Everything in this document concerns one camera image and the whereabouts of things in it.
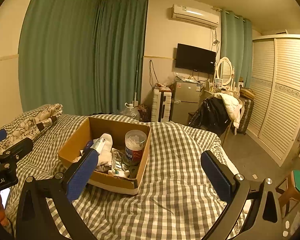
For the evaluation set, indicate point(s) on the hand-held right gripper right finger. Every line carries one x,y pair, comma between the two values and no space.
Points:
217,177

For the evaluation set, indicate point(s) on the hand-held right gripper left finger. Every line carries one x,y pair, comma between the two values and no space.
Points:
81,175

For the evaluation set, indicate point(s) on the brown cardboard box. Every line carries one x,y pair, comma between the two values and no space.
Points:
72,145

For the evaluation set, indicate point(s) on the blue tissue packet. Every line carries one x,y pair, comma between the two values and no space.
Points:
91,145

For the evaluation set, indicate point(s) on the white plush bear toy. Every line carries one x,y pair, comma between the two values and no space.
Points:
117,173

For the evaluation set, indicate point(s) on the white socks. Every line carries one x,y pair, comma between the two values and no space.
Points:
105,147

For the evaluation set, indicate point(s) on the clear plastic swab jar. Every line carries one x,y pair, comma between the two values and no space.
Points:
135,147

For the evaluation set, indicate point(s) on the person's left hand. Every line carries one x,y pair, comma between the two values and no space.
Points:
1,212

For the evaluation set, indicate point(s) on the floral pillow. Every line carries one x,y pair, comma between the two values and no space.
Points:
30,125

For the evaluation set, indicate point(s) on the checkered bed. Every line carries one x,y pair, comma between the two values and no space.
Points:
177,180

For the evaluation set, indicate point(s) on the black jacket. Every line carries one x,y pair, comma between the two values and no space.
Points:
212,115

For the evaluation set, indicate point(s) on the plaid suitcase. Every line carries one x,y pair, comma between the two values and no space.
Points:
245,115

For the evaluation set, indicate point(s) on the white padded jacket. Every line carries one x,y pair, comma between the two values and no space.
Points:
232,105

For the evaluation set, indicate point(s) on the wooden stool green seat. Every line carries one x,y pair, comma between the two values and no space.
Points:
293,192

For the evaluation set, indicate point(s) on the large clear water bottle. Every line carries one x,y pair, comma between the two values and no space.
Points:
130,111

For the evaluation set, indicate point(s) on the silver small fridge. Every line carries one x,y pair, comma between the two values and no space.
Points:
186,100

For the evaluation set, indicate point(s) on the dark red patterned bag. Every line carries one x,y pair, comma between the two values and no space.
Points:
143,112

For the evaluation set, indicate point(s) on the straw hat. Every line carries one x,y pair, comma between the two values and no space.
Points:
248,93

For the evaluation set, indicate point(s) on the white ribbed suitcase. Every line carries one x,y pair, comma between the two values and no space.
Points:
160,105

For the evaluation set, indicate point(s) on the white louvred wardrobe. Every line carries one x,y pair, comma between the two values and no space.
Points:
282,95

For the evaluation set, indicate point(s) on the white oval mirror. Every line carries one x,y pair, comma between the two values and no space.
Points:
225,70

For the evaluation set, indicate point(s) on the white pole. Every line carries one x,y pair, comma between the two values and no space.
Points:
136,80

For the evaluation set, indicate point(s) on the wide green curtain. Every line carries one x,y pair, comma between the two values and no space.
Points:
77,50

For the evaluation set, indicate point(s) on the narrow green curtain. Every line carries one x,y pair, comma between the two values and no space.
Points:
236,50

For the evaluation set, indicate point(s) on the white air conditioner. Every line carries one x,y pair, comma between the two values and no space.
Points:
195,15

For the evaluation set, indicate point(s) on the black wall television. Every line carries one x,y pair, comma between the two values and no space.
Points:
195,58

